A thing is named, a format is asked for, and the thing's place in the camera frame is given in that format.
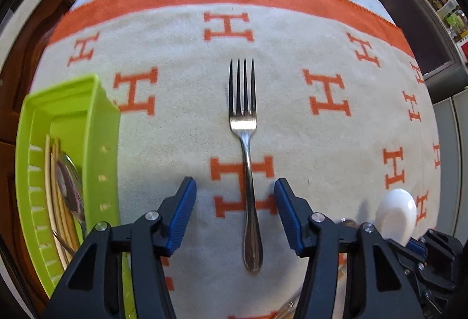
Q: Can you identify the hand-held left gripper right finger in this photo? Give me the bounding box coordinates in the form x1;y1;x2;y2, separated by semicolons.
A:
274;178;428;319

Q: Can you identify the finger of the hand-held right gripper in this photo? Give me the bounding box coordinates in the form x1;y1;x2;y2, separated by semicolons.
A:
387;237;428;263

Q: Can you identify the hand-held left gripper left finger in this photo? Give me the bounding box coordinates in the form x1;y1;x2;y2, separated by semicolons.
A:
44;176;198;319

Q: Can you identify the white ceramic spoon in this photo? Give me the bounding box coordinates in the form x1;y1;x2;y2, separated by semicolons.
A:
374;188;418;247

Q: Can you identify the metal fork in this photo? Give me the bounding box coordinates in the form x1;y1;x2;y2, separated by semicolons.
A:
229;58;264;273

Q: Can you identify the small metal spoon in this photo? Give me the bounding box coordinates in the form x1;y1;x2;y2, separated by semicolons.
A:
58;152;87;232

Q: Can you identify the brown wooden chopstick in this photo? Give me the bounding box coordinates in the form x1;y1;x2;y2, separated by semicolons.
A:
58;158;80;258

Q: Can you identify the green plastic utensil tray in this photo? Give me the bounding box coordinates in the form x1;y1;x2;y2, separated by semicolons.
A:
15;73;137;319

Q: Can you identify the striped-end light wooden chopstick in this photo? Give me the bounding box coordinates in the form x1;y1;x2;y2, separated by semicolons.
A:
52;137;77;261
44;134;72;268

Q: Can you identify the metal chopstick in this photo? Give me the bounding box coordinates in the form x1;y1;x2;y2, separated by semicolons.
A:
272;292;304;319

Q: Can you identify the beige blanket with orange print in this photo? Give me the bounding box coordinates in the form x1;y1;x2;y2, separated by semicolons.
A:
27;0;441;319

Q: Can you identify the grey metal cabinet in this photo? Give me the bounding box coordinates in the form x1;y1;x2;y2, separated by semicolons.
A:
360;0;468;93

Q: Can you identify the row of jars and bottles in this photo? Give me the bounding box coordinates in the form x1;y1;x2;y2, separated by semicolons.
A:
400;0;468;46

